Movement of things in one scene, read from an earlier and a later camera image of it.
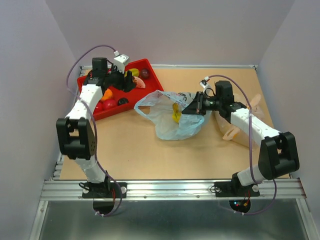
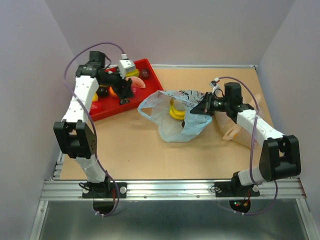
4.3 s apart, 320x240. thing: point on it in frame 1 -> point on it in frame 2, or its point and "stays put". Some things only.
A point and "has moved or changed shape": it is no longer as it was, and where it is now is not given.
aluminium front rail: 287,189 stays put
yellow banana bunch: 176,113 has moved or changed shape
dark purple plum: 145,73 stays put
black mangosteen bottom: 123,101 stays put
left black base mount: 103,190 stays put
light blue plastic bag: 158,106 has moved or changed shape
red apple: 110,103 has moved or changed shape
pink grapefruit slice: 139,82 stays put
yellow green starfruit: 135,72 stays put
